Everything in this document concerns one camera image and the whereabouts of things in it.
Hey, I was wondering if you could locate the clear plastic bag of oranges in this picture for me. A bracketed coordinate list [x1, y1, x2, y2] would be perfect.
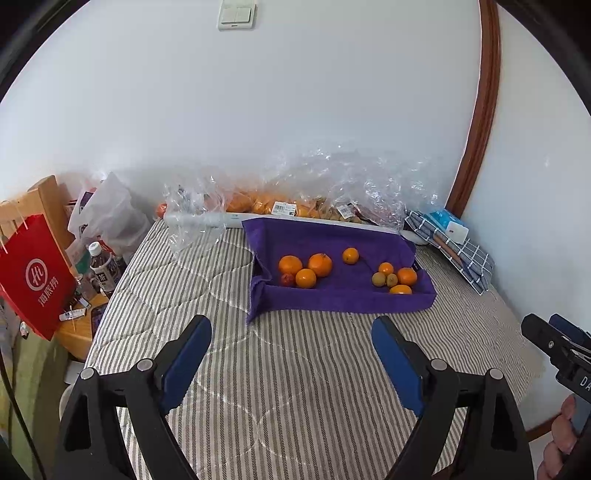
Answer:
[226, 185, 324, 219]

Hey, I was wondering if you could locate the plastic water bottle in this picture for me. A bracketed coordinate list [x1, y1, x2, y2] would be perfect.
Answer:
[88, 241, 123, 298]

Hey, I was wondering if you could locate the white light switch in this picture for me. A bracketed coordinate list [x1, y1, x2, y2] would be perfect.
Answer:
[218, 0, 257, 31]

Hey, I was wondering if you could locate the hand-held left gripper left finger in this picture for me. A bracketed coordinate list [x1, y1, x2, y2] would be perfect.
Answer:
[53, 315, 213, 480]

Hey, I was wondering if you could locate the wooden door frame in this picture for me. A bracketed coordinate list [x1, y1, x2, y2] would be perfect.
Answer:
[445, 0, 502, 215]

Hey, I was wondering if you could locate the wooden nightstand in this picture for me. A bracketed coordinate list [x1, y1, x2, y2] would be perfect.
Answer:
[55, 293, 112, 363]

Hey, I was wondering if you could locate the red paper bag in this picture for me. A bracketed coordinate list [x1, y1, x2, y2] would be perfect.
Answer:
[0, 213, 77, 341]

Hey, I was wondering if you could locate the empty clear plastic bag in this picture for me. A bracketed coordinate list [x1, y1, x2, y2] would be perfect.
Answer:
[163, 178, 232, 254]

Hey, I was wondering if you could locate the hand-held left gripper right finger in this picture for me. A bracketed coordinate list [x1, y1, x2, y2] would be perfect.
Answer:
[372, 315, 536, 480]

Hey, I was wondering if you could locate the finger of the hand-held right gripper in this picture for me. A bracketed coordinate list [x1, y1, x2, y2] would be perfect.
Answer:
[549, 314, 591, 352]
[522, 314, 578, 358]

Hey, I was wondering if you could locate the purple towel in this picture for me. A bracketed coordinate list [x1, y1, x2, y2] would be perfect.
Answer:
[241, 217, 437, 324]

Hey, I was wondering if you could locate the dark smartphone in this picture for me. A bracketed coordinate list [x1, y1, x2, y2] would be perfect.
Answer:
[90, 305, 109, 335]

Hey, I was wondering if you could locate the person's right hand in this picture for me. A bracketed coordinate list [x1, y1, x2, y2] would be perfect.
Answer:
[537, 394, 581, 480]

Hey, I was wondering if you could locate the folded checked grey cloth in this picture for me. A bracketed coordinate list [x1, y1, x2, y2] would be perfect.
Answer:
[405, 210, 495, 295]

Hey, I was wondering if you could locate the large crumpled clear plastic bag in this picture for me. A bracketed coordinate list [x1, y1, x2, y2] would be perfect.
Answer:
[277, 143, 441, 232]

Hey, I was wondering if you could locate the large orange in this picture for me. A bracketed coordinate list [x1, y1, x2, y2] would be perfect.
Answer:
[307, 253, 333, 278]

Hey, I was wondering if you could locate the blue tissue pack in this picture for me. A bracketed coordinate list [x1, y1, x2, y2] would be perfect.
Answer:
[425, 209, 462, 232]

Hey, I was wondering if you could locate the striped mattress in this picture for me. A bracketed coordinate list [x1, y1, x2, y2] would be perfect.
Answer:
[85, 217, 546, 480]

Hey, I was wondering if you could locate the white plastic bag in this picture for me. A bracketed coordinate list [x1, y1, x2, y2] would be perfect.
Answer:
[68, 173, 154, 254]

